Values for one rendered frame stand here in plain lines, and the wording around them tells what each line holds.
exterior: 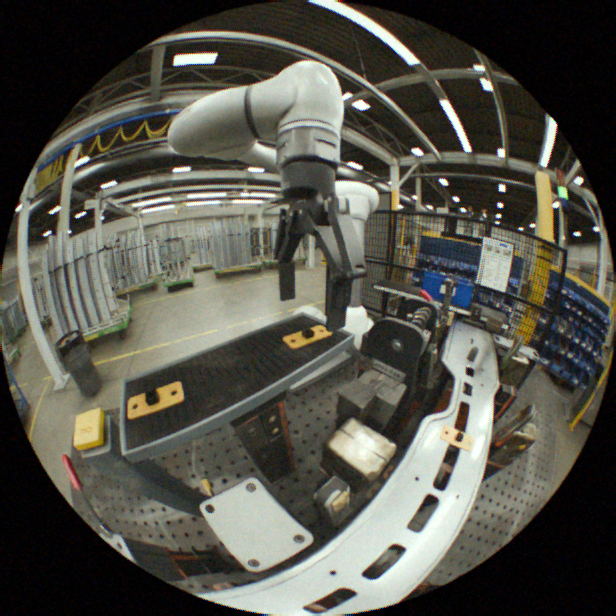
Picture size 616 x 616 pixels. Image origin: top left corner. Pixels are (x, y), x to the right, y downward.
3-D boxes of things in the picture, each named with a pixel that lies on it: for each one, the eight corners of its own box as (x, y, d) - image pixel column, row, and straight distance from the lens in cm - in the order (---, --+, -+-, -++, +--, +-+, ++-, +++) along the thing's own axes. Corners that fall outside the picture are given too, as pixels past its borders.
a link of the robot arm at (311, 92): (340, 151, 36) (264, 154, 37) (337, 89, 45) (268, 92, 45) (350, 117, 26) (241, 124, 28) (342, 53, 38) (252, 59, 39)
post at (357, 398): (335, 478, 65) (363, 408, 29) (323, 468, 66) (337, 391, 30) (345, 467, 67) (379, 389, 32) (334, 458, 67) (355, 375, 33)
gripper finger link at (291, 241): (294, 213, 26) (290, 208, 27) (274, 266, 33) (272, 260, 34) (318, 215, 28) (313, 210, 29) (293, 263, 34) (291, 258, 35)
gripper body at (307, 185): (271, 175, 30) (271, 234, 28) (301, 154, 23) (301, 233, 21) (312, 181, 34) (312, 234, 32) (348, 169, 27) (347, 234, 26)
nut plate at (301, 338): (292, 350, 28) (292, 343, 28) (281, 339, 31) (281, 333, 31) (333, 334, 32) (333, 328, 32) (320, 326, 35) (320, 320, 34)
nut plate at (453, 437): (474, 438, 48) (477, 435, 47) (470, 452, 46) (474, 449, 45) (443, 424, 46) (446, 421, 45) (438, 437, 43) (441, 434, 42)
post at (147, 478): (204, 522, 69) (79, 459, 35) (193, 502, 71) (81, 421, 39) (224, 513, 67) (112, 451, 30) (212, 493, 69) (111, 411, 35)
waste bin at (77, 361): (77, 403, 308) (47, 352, 284) (86, 377, 342) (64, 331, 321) (100, 398, 276) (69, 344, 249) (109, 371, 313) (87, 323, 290)
